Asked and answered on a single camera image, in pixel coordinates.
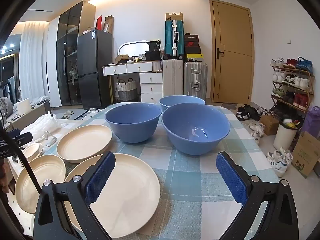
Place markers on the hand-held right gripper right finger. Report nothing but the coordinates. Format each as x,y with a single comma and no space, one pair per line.
231,177

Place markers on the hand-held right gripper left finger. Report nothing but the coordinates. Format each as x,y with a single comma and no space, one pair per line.
100,177

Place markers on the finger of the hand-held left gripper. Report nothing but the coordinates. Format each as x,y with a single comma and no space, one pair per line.
24,138
11,133

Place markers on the large cream plate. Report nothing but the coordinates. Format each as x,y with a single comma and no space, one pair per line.
130,195

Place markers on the large blue bowl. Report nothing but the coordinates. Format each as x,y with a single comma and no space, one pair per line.
196,130

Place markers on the small cream plate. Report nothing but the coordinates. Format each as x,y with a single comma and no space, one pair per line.
32,151

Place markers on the white bubble wrap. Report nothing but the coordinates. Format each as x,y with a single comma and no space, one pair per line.
42,127

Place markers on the clear acrylic stand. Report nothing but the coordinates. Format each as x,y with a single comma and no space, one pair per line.
52,140

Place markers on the grey sofa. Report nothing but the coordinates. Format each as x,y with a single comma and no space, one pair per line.
30,110

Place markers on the teal checked tablecloth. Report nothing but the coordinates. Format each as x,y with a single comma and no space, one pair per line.
190,180

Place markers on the beige slippers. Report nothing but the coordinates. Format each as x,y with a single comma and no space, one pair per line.
67,114

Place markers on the white striped sneakers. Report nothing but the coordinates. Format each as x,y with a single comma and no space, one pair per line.
278,161

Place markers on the small brown cardboard box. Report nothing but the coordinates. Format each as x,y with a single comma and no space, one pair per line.
269,125

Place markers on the pile of black shoes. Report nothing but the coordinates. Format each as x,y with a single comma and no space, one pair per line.
246,112

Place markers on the white trash bin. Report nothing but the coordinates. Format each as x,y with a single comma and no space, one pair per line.
285,137

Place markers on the black and white rug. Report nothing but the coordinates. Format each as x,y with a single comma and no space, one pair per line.
92,110

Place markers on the white curtain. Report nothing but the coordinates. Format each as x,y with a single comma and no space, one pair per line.
32,60

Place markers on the printed cardboard box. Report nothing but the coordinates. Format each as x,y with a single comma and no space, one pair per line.
305,157

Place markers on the grey woven basket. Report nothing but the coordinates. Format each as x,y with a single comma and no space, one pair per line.
127,90

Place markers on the purple bag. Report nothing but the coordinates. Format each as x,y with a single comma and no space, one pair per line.
312,120

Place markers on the black refrigerator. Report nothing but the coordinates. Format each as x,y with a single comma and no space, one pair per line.
92,62

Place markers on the silver suitcase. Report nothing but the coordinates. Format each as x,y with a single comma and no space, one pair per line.
195,80

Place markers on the dark glass cabinet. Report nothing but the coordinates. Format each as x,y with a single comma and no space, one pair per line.
67,42

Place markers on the white vanity desk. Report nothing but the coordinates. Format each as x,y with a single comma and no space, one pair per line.
150,78

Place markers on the white suitcase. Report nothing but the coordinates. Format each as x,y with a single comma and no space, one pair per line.
172,80

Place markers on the row of assorted shoes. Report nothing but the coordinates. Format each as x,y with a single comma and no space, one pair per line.
300,82

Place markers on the yellow wooden door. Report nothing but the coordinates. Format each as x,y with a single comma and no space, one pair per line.
232,55

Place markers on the wooden shoe rack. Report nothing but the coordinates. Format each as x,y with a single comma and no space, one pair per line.
295,71

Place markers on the yellow and black shoe box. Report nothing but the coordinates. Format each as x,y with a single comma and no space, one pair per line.
195,57

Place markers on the black bag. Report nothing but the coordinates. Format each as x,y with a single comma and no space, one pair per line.
152,51

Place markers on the red box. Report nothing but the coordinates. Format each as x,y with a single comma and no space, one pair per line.
99,23

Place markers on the teal suitcase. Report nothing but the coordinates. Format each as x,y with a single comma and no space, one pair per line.
171,37

